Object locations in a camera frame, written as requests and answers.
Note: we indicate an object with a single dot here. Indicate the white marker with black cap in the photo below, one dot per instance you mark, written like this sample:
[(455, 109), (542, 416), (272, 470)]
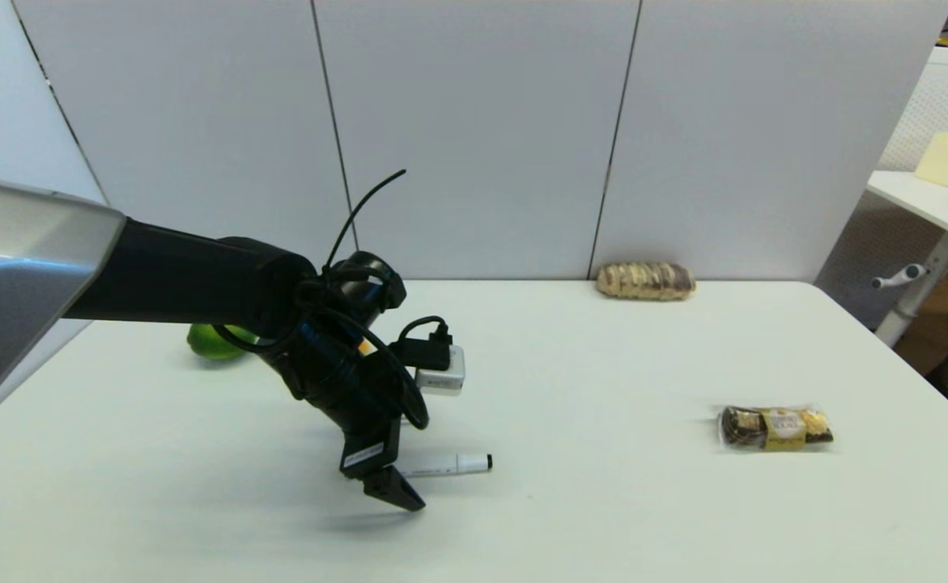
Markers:
[(453, 465)]

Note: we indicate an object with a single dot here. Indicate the white bun with orange top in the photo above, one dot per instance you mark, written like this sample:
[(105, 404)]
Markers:
[(367, 348)]

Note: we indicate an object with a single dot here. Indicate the black and silver left robot arm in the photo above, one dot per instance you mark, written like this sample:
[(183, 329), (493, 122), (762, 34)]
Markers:
[(174, 275)]

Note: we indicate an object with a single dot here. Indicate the green lime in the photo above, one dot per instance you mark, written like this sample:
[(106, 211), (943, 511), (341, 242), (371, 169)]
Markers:
[(208, 342)]

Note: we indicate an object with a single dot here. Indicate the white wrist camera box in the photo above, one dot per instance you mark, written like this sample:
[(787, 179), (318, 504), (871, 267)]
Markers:
[(443, 374)]

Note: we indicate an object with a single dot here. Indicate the brown cardboard box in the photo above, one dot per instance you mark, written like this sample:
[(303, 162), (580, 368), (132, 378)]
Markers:
[(947, 320)]

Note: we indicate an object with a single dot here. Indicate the gold chocolate package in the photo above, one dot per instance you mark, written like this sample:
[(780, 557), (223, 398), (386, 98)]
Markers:
[(775, 427)]

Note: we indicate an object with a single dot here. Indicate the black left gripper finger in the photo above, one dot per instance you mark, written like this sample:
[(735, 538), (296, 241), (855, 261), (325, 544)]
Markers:
[(393, 490)]

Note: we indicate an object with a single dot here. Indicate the white side desk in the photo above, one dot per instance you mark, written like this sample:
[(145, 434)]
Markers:
[(927, 206)]

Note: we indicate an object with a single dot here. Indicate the black zip tie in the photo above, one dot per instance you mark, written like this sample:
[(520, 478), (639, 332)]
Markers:
[(360, 210)]

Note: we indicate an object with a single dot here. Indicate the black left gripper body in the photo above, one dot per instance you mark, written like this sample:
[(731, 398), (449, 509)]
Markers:
[(356, 405)]

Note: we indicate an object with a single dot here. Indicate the brown striped bread loaf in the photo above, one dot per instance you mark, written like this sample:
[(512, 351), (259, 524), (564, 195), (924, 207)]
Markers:
[(645, 280)]

